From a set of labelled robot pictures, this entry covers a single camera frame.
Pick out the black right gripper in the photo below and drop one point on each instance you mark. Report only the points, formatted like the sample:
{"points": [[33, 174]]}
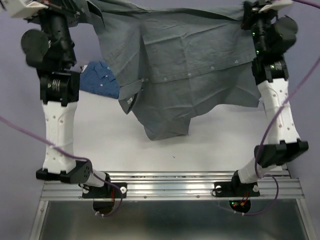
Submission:
{"points": [[252, 14]]}

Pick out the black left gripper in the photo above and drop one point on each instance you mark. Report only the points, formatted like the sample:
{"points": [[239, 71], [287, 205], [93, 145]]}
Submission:
{"points": [[72, 15]]}

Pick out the grey long sleeve shirt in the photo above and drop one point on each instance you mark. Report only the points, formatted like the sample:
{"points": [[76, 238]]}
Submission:
{"points": [[174, 64]]}

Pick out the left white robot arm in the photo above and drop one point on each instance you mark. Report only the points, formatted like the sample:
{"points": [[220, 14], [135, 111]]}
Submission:
{"points": [[59, 94]]}

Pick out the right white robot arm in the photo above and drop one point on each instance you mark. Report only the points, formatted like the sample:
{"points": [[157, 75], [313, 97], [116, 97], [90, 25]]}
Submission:
{"points": [[281, 142]]}

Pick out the blue checked folded shirt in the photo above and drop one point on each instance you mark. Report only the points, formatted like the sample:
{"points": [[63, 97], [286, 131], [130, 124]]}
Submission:
{"points": [[97, 78]]}

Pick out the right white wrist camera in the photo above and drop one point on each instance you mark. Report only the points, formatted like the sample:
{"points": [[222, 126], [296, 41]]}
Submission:
{"points": [[275, 5]]}

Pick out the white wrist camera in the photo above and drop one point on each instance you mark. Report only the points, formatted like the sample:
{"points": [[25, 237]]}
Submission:
{"points": [[21, 9], [275, 5]]}

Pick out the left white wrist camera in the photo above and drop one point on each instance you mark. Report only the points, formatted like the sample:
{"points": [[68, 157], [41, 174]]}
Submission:
{"points": [[21, 9]]}

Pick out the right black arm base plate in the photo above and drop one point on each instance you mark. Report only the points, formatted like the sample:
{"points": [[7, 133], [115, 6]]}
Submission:
{"points": [[234, 188]]}

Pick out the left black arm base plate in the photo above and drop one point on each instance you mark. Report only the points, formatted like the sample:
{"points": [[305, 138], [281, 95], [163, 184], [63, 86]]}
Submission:
{"points": [[105, 192]]}

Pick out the aluminium front rail frame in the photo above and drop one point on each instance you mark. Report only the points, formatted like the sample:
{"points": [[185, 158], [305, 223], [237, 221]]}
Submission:
{"points": [[176, 204]]}

